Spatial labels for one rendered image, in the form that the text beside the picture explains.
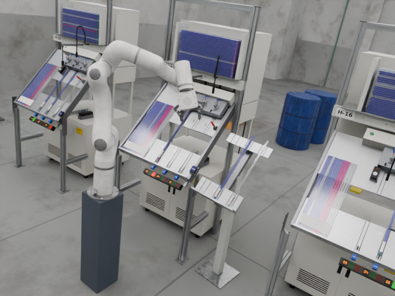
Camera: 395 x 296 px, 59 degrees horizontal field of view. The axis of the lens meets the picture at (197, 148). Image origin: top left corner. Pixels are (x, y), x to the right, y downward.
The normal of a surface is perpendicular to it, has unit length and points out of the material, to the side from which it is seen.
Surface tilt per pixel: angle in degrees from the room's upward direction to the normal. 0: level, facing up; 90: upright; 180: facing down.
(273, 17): 90
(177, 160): 42
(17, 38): 90
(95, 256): 90
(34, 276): 0
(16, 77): 90
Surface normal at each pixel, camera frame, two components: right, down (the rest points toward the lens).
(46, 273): 0.14, -0.92
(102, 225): 0.79, 0.33
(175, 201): -0.55, 0.24
